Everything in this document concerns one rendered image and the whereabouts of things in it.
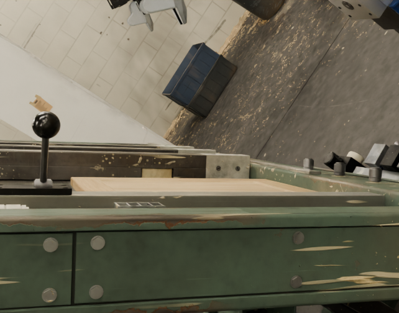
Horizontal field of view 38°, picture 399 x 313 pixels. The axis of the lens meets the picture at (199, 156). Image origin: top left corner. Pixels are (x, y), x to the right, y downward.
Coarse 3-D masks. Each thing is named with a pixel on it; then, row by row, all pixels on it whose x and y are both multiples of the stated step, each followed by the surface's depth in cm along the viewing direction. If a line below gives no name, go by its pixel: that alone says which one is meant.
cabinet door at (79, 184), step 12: (72, 180) 128; (84, 180) 126; (96, 180) 127; (108, 180) 129; (120, 180) 130; (132, 180) 131; (144, 180) 131; (156, 180) 132; (168, 180) 133; (180, 180) 134; (192, 180) 135; (204, 180) 137; (216, 180) 138; (228, 180) 139; (240, 180) 140; (252, 180) 141; (264, 180) 143
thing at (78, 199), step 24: (72, 192) 87; (96, 192) 88; (120, 192) 89; (144, 192) 90; (168, 192) 92; (192, 192) 93; (216, 192) 94; (240, 192) 96; (264, 192) 97; (288, 192) 98; (312, 192) 100; (336, 192) 102; (360, 192) 103
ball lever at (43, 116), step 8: (40, 112) 78; (48, 112) 78; (32, 120) 78; (40, 120) 77; (48, 120) 77; (56, 120) 78; (32, 128) 78; (40, 128) 77; (48, 128) 77; (56, 128) 78; (40, 136) 78; (48, 136) 78; (48, 144) 80; (40, 168) 82; (40, 176) 83; (40, 184) 83; (48, 184) 83
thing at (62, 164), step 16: (0, 160) 136; (16, 160) 137; (32, 160) 139; (48, 160) 140; (64, 160) 141; (80, 160) 142; (96, 160) 143; (112, 160) 144; (128, 160) 146; (144, 160) 147; (160, 160) 148; (176, 160) 150; (192, 160) 151; (208, 160) 152; (224, 160) 153; (240, 160) 155; (0, 176) 137; (16, 176) 138; (32, 176) 139; (48, 176) 140; (64, 176) 141; (80, 176) 142; (96, 176) 143; (112, 176) 145; (128, 176) 146; (176, 176) 150; (192, 176) 151; (208, 176) 152; (224, 176) 154; (240, 176) 155
